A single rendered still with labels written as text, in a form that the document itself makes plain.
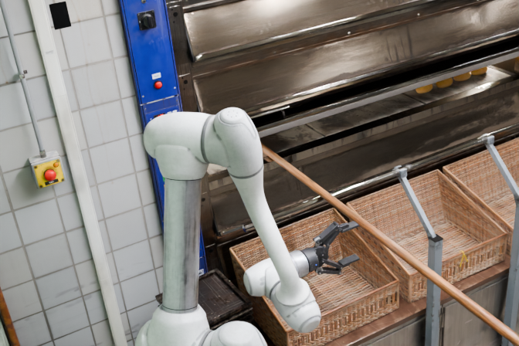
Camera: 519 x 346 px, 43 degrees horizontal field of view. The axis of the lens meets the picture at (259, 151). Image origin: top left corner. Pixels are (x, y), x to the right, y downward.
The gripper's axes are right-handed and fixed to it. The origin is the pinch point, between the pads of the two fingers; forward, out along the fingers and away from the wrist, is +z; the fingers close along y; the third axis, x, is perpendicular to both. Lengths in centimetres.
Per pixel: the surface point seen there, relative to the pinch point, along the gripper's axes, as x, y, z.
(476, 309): 48.2, -1.0, 7.7
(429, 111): -68, 0, 93
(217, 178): -70, 0, -19
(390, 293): -20, 49, 31
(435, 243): -8, 23, 44
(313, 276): -58, 59, 17
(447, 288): 36.9, -1.0, 7.5
